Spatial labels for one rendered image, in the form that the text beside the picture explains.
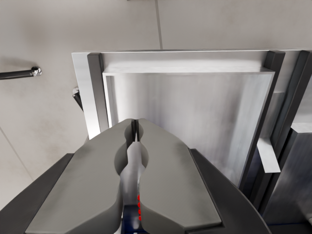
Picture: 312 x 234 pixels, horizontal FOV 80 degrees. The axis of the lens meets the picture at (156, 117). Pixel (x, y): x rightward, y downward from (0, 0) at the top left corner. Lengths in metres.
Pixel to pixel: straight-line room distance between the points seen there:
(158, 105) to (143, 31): 0.88
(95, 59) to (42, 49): 1.05
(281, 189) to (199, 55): 0.41
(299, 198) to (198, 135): 0.35
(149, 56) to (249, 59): 0.16
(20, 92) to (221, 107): 1.33
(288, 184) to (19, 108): 1.50
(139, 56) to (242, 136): 0.26
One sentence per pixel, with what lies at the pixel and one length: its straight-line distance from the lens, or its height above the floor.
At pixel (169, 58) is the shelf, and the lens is 0.32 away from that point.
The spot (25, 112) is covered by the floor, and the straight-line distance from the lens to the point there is 1.56.
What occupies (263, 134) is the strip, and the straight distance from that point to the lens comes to 0.44.
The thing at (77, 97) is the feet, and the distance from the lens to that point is 1.27.
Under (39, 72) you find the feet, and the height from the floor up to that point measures 0.01.
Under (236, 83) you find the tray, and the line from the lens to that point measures 0.36.
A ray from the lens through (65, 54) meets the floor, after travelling 1.30.
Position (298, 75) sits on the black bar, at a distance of 0.40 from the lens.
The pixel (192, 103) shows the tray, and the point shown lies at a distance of 0.35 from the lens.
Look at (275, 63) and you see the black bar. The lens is 0.36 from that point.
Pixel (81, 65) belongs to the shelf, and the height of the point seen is 0.88.
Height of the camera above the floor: 1.19
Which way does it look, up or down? 61 degrees down
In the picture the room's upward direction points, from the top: 174 degrees clockwise
